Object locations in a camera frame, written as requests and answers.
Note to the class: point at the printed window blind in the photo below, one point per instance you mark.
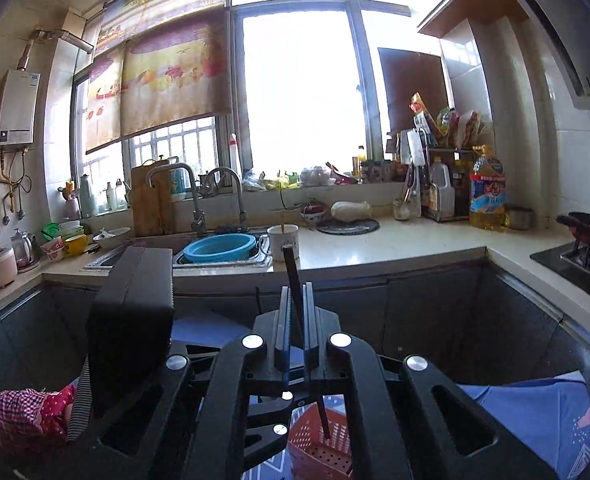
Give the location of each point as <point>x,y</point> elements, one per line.
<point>170,65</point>

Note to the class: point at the metal exhaust pipe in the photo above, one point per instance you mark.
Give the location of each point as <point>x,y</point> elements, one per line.
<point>60,37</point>

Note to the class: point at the cooking oil bottle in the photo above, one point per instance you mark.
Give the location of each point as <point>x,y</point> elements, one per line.
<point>487,195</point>

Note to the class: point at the red frying pan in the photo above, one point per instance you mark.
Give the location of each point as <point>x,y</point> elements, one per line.
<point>587,225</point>

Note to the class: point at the dark brown chopstick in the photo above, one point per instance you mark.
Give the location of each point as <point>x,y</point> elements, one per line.
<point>293,270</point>

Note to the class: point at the range hood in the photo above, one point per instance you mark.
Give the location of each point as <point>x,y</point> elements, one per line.
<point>570,25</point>

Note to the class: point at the brown board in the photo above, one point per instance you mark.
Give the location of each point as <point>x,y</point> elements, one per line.
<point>412,90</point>

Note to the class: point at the steel sink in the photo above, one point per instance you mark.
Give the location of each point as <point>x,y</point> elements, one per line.
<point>140,252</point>

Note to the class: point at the black gas stove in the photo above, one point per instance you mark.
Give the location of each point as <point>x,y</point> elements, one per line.
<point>575,270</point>

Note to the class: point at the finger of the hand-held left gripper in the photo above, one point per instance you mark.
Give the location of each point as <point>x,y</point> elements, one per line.
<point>275,430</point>

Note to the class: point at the white gas water heater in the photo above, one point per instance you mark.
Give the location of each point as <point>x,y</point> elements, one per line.
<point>19,107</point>

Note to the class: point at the white mug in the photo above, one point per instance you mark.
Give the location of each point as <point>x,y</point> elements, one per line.
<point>282,242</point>

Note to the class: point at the angular steel faucet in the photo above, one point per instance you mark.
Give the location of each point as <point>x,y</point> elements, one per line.
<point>195,195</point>

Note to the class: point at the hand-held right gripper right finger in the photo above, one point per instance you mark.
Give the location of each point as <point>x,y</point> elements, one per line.
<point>314,332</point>

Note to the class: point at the person's left forearm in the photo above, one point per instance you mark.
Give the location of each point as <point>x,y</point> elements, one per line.
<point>25,415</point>

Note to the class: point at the small glass jar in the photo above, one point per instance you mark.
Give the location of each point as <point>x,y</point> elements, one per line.
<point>403,210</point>

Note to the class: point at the pink rice cooker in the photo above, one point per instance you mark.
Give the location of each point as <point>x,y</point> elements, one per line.
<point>0,267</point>

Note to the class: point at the blue plastic basin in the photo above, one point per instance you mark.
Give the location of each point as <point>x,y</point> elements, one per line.
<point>220,249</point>

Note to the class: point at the white spray bottle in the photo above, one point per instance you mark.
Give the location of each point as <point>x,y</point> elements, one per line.
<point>233,155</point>

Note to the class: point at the wooden cutting board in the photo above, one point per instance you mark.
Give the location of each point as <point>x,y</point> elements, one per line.
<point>150,205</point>

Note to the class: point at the pile of snack bags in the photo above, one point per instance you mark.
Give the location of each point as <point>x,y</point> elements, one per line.
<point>455,122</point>

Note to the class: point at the white plastic jug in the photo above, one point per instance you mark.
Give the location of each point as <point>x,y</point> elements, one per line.
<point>441,192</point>

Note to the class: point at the yellow mug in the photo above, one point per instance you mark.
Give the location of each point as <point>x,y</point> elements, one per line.
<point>76,245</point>

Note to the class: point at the pale green thermos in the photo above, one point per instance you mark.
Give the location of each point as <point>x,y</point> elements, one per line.
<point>87,197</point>

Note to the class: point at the blue printed tablecloth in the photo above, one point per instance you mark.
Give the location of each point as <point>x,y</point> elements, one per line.
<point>525,410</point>

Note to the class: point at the metal spice rack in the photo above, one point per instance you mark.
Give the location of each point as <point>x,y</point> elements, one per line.
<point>462,180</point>

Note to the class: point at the window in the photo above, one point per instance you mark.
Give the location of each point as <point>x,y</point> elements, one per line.
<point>300,85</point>

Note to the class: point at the glass kettle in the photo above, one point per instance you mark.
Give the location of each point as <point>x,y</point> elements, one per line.
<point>23,252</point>

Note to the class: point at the small steel cup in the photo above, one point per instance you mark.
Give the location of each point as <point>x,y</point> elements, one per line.
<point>521,219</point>

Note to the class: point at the white radish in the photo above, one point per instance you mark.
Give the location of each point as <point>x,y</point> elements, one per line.
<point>351,211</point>

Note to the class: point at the white bowl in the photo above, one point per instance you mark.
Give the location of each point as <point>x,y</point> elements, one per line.
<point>112,237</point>

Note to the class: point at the round black trivet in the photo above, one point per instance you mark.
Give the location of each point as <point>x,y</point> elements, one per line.
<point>347,227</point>

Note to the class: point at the stack of green bowls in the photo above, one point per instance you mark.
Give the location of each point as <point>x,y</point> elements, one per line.
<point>61,230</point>

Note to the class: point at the dark base cabinets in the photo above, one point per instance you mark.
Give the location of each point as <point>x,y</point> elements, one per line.
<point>425,310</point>

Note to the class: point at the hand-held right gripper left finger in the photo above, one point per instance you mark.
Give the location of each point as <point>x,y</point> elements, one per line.
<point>283,332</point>

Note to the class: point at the curved steel faucet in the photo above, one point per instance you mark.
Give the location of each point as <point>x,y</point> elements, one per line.
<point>237,195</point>

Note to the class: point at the patterned ceramic bowl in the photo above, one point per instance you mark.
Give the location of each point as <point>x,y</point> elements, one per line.
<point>312,217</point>

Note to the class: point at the pink plastic utensil holder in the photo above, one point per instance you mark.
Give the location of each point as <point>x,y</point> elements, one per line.
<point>310,450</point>

